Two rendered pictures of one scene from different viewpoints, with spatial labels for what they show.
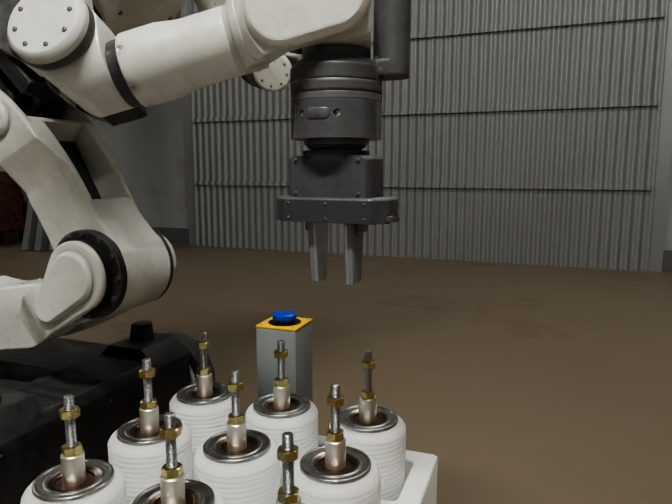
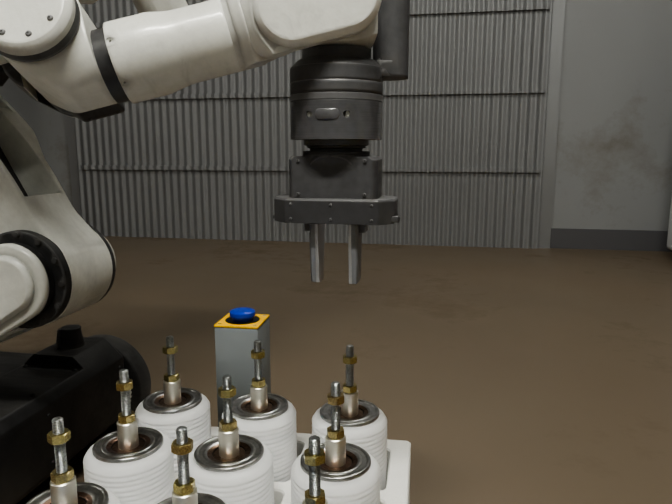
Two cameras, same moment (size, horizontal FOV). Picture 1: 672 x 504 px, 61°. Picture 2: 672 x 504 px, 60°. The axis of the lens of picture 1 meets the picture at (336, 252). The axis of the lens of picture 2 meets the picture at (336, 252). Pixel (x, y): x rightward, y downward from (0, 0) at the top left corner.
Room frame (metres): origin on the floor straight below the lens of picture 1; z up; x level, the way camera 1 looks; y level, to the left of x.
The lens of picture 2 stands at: (0.00, 0.11, 0.58)
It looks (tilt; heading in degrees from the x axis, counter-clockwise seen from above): 10 degrees down; 349
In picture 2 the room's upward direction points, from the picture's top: straight up
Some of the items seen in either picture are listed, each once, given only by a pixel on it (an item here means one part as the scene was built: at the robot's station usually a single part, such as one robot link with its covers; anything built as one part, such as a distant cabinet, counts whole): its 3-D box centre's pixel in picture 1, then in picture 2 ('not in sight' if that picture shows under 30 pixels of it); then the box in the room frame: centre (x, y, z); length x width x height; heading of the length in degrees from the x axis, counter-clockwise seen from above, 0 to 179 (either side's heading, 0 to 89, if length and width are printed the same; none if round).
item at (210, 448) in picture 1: (237, 446); (229, 453); (0.60, 0.11, 0.25); 0.08 x 0.08 x 0.01
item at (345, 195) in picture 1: (337, 159); (336, 159); (0.56, 0.00, 0.57); 0.13 x 0.10 x 0.12; 68
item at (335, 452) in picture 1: (335, 453); (335, 450); (0.56, 0.00, 0.26); 0.02 x 0.02 x 0.03
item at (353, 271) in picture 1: (357, 252); (358, 251); (0.55, -0.02, 0.48); 0.03 x 0.02 x 0.06; 158
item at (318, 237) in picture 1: (315, 249); (313, 250); (0.57, 0.02, 0.48); 0.03 x 0.02 x 0.06; 158
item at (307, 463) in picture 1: (335, 464); (335, 461); (0.56, 0.00, 0.25); 0.08 x 0.08 x 0.01
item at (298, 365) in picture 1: (285, 414); (244, 413); (0.90, 0.08, 0.16); 0.07 x 0.07 x 0.31; 70
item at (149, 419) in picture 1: (149, 419); (127, 434); (0.64, 0.22, 0.26); 0.02 x 0.02 x 0.03
